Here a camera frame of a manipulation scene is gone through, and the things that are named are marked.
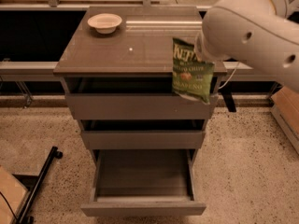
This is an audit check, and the cardboard box bottom left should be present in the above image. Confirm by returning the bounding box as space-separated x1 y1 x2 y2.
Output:
0 166 28 224

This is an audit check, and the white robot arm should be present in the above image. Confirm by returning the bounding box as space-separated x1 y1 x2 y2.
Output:
194 0 299 92

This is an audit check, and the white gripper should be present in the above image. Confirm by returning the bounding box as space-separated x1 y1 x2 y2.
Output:
194 31 229 62

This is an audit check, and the grey drawer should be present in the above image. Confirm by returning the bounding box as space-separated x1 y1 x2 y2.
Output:
81 119 205 149
64 77 219 120
81 149 206 217

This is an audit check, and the metal railing beam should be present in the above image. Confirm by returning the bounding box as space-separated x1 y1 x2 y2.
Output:
0 61 274 81

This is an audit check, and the cardboard box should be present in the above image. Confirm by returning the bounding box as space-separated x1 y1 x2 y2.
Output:
0 166 28 224
271 87 299 154

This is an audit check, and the white power cable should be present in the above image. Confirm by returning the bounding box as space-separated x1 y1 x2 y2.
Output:
218 61 241 91

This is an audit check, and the grey top drawer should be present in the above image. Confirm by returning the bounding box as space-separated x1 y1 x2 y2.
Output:
64 77 219 120

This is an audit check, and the grey middle drawer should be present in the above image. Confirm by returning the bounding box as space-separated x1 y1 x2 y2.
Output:
81 119 205 149

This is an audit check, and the black bracket behind cabinet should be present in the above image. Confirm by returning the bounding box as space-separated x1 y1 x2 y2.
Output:
220 83 236 112

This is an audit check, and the grey bottom drawer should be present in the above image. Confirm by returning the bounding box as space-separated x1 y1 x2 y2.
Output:
81 149 206 217

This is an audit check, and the green jalapeno chip bag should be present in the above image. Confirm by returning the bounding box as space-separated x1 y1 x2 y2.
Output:
172 37 215 104

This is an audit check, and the white paper bowl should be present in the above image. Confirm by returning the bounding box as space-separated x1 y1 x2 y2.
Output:
88 13 122 35

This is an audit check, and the grey drawer cabinet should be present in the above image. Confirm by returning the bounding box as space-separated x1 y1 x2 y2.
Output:
52 6 228 165

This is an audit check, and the cardboard box at right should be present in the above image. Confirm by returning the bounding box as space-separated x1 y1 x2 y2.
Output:
271 87 299 154

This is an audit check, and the black wheeled stand leg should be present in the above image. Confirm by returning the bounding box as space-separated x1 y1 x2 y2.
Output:
15 147 63 224

